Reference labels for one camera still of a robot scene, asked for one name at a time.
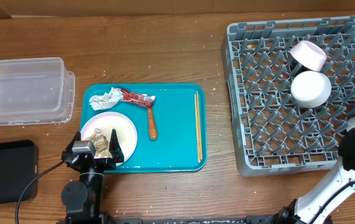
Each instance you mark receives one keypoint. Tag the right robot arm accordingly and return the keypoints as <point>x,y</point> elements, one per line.
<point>335,187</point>

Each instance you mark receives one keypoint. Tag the black bin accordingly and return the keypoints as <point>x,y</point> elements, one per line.
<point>18,166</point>

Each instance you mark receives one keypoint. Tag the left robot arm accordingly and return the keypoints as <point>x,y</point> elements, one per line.
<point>82,198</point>

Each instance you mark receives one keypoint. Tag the grey dishwasher rack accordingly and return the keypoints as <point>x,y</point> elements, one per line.
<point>273,135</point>

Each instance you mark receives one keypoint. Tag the crumpled white napkin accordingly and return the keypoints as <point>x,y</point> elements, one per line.
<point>106,101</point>

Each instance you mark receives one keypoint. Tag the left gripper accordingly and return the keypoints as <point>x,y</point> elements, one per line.
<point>107,163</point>

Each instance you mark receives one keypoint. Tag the orange carrot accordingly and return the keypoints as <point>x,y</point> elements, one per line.
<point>153,134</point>

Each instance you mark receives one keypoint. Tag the pink plate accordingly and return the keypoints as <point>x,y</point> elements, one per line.
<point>107,121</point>

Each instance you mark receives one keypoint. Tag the red snack wrapper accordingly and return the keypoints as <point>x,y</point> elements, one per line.
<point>139,99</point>

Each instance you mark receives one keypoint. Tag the food scraps on plate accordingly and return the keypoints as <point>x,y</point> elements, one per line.
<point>101,144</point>

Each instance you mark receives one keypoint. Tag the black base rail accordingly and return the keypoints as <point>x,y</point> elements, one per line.
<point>192,221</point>

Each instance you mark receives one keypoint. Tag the wooden chopstick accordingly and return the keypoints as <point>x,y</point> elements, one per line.
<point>198,120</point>
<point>196,130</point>

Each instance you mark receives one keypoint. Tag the teal plastic tray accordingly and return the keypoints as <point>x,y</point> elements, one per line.
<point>174,112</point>

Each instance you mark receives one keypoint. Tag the clear plastic bin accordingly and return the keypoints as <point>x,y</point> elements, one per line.
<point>35,91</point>

